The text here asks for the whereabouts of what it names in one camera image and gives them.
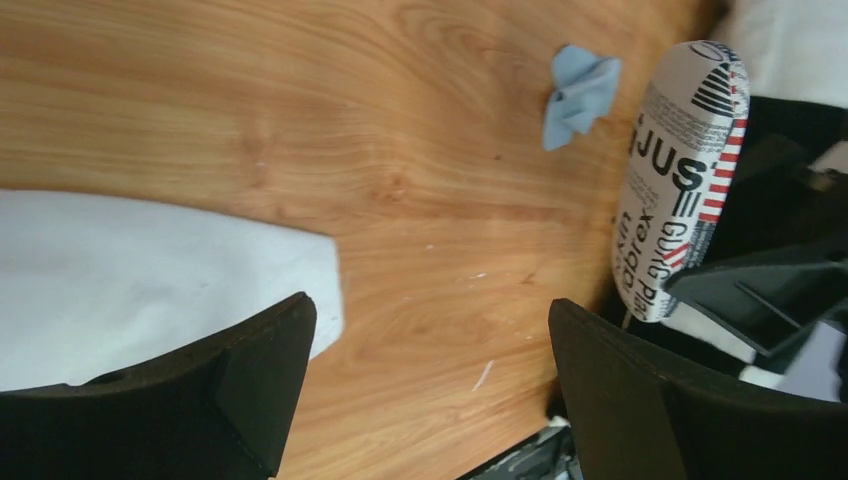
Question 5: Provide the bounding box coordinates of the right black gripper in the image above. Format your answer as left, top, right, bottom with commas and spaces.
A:
664, 96, 847, 357

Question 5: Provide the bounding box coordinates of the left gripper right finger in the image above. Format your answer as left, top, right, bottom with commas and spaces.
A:
548, 299, 847, 479

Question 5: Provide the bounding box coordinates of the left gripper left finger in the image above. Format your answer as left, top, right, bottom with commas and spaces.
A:
1, 292, 317, 479

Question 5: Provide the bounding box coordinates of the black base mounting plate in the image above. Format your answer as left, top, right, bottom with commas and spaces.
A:
460, 425, 584, 480

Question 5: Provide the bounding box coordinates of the white crumpled cloth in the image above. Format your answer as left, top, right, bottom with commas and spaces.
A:
1, 189, 345, 391

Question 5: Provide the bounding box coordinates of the black white checkered pillow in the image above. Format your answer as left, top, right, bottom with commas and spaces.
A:
711, 0, 847, 109

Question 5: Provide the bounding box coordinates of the blue cleaning cloth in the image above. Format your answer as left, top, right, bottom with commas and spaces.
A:
542, 45, 622, 151

